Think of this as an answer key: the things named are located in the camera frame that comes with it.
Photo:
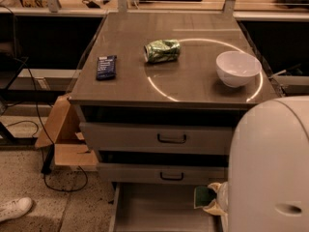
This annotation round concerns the dark blue snack bar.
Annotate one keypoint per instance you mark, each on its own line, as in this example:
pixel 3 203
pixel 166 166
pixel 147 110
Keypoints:
pixel 106 68

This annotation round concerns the black middle drawer handle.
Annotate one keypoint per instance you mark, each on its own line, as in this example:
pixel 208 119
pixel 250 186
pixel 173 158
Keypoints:
pixel 172 178

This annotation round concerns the white sneaker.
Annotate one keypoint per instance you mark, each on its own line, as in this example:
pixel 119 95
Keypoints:
pixel 15 209

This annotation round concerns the top grey drawer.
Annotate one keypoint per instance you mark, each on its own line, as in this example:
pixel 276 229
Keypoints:
pixel 142 138

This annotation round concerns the brown cardboard box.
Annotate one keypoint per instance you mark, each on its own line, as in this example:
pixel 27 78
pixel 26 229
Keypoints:
pixel 64 141

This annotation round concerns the black top drawer handle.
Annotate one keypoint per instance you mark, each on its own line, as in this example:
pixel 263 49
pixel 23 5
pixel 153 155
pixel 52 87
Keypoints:
pixel 171 140

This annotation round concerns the open bottom grey drawer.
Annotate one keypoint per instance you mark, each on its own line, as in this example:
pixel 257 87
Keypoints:
pixel 160 208

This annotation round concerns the green yellow sponge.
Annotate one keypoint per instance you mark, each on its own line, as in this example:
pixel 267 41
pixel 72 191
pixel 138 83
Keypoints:
pixel 203 196

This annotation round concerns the grey drawer cabinet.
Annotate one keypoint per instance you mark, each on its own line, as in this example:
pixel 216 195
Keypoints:
pixel 185 92

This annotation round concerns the white bowl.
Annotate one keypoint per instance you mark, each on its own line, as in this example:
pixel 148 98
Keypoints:
pixel 236 69

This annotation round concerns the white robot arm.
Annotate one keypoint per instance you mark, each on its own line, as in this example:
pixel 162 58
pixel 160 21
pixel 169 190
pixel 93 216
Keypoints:
pixel 268 176

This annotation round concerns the middle grey drawer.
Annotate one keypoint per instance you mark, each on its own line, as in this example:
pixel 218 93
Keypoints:
pixel 149 174

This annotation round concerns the black drawer handle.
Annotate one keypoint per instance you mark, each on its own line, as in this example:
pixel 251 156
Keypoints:
pixel 172 178
pixel 171 140

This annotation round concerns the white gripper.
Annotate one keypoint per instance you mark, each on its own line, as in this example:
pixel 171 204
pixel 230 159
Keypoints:
pixel 223 195

